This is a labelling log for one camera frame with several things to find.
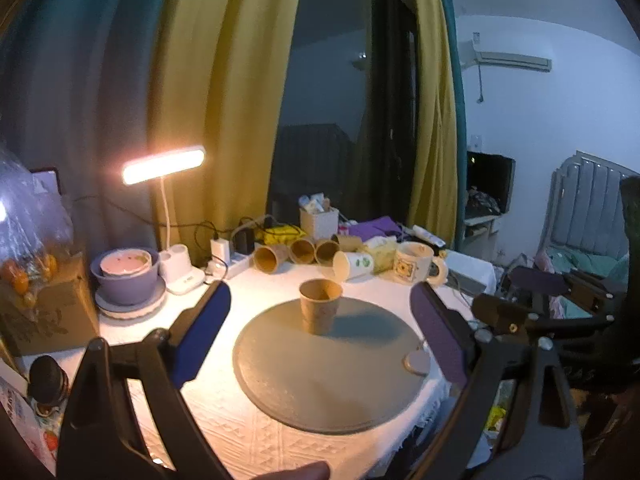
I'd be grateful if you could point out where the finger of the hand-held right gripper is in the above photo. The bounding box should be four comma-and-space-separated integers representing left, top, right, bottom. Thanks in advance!
506, 265, 628, 313
471, 293, 623, 343

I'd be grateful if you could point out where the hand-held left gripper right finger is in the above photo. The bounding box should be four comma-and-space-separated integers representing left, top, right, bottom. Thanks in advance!
409, 281, 586, 480

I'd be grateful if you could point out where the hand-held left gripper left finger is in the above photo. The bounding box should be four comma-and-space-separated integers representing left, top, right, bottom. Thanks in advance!
56, 280, 233, 480

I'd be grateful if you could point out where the brown paper cup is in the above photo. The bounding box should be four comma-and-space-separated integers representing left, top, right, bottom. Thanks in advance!
314, 239, 342, 266
298, 278, 343, 335
331, 232, 372, 253
289, 237, 317, 265
252, 244, 291, 275

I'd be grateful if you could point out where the white paper cup green print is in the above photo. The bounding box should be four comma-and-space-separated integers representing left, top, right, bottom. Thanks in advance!
332, 250, 375, 282

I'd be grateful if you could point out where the person's left hand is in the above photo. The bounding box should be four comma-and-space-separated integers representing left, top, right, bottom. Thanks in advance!
262, 461, 332, 480

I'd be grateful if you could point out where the small white round disc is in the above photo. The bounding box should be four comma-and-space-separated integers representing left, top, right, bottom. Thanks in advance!
403, 350, 432, 375

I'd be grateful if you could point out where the white cabinet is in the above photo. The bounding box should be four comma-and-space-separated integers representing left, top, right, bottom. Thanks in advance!
462, 212, 503, 263

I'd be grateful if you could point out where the white plate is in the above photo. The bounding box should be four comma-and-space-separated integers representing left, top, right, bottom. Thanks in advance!
94, 276, 167, 322

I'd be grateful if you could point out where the white power strip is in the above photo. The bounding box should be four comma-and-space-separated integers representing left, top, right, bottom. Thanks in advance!
204, 250, 257, 281

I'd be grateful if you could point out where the patterned ceramic mug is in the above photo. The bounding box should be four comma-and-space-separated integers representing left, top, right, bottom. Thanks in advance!
393, 241, 449, 287

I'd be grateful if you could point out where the white desk lamp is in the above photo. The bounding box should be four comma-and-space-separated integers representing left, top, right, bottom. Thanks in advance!
121, 145, 207, 296

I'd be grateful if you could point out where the white charger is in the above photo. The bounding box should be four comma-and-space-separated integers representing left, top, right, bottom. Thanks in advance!
209, 238, 232, 265

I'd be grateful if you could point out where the grey padded headboard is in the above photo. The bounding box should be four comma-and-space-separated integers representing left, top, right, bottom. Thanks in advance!
540, 150, 640, 271

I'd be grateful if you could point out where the purple bowl with lid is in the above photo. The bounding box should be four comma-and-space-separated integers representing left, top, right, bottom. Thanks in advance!
90, 247, 161, 307

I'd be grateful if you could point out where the yellow tissue box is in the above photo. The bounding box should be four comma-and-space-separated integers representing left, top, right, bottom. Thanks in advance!
361, 236, 401, 275

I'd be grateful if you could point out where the black charger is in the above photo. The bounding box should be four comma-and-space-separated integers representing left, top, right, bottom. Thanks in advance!
234, 227, 256, 256

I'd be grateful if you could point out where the white tablecloth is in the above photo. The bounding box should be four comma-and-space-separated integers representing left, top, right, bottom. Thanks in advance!
20, 250, 496, 480

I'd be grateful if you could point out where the black monitor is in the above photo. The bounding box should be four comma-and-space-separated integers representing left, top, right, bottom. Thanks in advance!
466, 151, 516, 213

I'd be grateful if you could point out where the purple cloth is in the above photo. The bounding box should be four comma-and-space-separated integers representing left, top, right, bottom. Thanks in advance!
345, 216, 407, 241

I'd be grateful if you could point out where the yellow packet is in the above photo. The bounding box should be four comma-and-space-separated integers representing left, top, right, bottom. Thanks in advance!
256, 225, 307, 246

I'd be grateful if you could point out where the round grey mat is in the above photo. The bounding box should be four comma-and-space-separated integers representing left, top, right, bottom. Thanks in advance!
232, 297, 435, 435

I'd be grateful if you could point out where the patterned cardboard box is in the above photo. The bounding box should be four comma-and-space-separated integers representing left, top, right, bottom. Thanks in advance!
0, 252, 101, 358

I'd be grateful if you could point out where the dark round jar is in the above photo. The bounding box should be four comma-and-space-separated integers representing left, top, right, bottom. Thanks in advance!
27, 355, 71, 408

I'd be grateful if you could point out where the white square holder box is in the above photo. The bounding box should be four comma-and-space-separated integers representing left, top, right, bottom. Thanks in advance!
298, 193, 341, 242

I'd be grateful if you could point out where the plastic bag of oranges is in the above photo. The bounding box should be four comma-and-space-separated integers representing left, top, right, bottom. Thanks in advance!
0, 137, 81, 321

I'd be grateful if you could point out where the yellow curtain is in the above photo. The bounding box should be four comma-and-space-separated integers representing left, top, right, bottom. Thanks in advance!
404, 0, 460, 251
150, 0, 307, 268

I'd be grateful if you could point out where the white air conditioner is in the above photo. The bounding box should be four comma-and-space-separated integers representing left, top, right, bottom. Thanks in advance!
460, 40, 553, 73

